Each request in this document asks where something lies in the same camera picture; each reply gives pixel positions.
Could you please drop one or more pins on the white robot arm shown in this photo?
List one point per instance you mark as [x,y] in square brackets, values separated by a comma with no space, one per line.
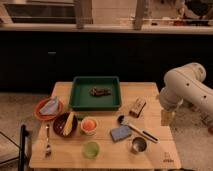
[184,83]

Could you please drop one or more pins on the dark brown bowl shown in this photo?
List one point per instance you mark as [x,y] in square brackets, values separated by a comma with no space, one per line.
[59,123]

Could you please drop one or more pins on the green cup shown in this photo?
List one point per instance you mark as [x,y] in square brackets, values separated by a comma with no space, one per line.
[91,150]

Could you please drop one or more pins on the yellow corn cob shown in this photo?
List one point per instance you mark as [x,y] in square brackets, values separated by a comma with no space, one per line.
[68,125]

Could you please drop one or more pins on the metal cup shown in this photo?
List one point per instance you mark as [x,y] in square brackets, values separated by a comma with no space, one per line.
[138,145]

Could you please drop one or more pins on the grey folded cloth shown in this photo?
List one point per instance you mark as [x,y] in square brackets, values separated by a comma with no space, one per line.
[50,107]

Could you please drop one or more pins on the orange plate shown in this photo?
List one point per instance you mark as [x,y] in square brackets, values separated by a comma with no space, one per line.
[41,117]

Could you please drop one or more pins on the orange cup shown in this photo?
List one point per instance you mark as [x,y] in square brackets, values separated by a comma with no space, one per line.
[89,125]

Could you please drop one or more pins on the blue sponge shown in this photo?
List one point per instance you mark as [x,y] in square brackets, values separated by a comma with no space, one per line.
[120,133]

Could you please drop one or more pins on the black chair frame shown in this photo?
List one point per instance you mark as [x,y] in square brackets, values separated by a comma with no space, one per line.
[22,157]

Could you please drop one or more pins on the brown wooden block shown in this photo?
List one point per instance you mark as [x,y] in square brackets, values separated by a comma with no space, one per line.
[137,107]

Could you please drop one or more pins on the green plastic tray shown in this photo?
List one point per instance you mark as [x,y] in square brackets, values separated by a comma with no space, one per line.
[82,100]

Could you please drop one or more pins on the brown crumpled item in tray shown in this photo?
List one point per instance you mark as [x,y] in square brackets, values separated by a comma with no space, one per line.
[98,92]

